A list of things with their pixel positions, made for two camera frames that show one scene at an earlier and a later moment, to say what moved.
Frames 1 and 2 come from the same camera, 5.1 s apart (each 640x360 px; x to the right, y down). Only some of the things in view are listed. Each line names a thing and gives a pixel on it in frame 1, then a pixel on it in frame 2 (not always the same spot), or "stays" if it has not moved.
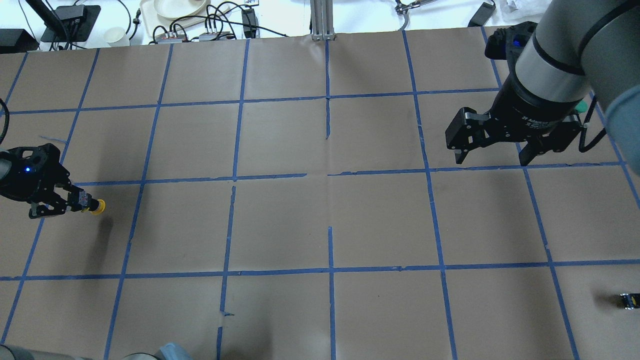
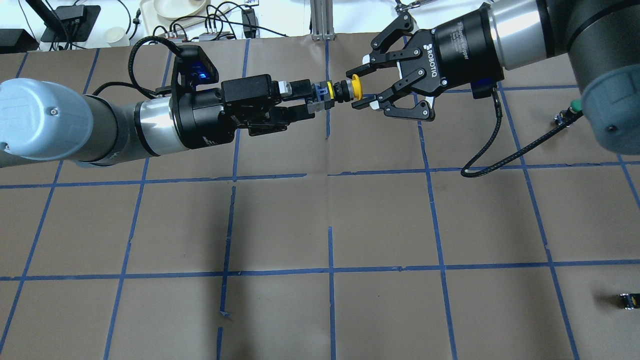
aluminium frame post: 322,17 stays
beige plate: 175,9 stays
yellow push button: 101,210 to 344,90
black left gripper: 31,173 to 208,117
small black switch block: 630,301 stays
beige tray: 156,24 stays
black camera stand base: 70,23 stays
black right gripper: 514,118 to 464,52
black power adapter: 249,18 stays
